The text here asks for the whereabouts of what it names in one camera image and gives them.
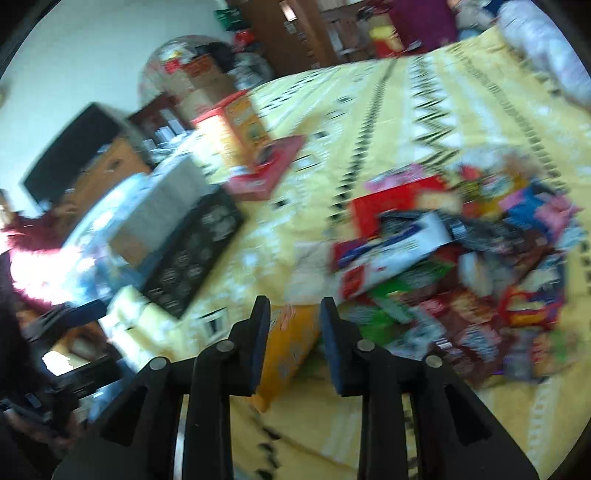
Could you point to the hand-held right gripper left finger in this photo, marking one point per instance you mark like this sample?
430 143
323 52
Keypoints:
258 350

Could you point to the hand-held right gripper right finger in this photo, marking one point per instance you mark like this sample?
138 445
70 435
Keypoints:
334 350

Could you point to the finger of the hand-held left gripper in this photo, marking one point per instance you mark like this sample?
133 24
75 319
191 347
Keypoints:
85 310

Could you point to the yellow snack bar wrapper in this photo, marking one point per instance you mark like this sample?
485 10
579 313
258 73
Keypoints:
288 350

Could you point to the white blue snack bag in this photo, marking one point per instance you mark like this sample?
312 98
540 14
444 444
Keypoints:
397 249

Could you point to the pile of mixed snack packets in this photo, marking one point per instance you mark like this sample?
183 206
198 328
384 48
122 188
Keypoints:
461 314

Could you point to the black grey cardboard box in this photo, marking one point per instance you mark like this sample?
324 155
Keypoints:
194 258

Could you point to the black television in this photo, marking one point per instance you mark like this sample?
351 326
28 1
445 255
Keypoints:
69 147

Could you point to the red tea box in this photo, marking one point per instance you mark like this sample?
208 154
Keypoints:
240 124

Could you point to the cardboard box red print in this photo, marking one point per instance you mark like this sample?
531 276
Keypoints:
198 69
203 99

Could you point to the round floral tabletop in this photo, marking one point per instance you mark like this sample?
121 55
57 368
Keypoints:
152 69

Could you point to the white plastic bags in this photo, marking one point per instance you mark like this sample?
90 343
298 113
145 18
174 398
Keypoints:
251 69

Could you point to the black bag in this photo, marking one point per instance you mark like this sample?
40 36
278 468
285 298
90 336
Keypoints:
224 55

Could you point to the small red bag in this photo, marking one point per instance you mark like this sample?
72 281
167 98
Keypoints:
242 40

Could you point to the red yellow gift box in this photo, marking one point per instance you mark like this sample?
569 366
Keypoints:
388 41

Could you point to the wooden door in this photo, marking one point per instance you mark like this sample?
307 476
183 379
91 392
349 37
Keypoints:
281 37

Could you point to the green bag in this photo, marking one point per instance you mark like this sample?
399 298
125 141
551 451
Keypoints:
231 18

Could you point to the maroon bag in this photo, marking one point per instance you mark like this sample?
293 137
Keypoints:
425 18

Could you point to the pile of clothes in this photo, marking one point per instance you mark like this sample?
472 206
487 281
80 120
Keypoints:
475 18

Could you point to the white floral quilt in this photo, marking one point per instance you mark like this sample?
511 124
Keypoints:
545 50

